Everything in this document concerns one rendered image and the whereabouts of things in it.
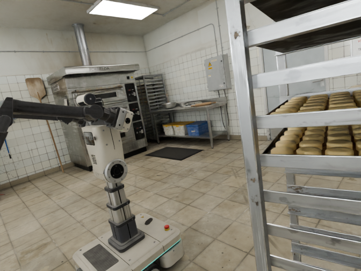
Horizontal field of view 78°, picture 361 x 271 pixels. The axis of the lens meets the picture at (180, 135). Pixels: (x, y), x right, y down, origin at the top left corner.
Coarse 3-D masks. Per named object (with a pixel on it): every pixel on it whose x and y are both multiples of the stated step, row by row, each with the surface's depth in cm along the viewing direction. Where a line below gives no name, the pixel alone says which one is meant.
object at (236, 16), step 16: (240, 0) 43; (240, 16) 44; (240, 32) 44; (240, 48) 45; (240, 64) 46; (240, 80) 47; (240, 96) 48; (240, 112) 48; (240, 128) 49; (256, 128) 50; (256, 144) 49; (256, 160) 49; (256, 176) 50; (256, 192) 51; (256, 208) 52; (256, 224) 53; (256, 240) 54; (256, 256) 55
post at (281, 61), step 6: (282, 60) 81; (282, 66) 82; (282, 84) 83; (282, 90) 84; (288, 90) 85; (282, 96) 84; (288, 174) 90; (294, 174) 91; (288, 180) 91; (294, 180) 90; (294, 216) 93; (294, 222) 94; (294, 240) 96; (294, 258) 98; (300, 258) 97
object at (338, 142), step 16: (288, 128) 74; (304, 128) 72; (320, 128) 68; (336, 128) 64; (352, 128) 64; (288, 144) 57; (304, 144) 55; (320, 144) 53; (336, 144) 51; (352, 144) 55
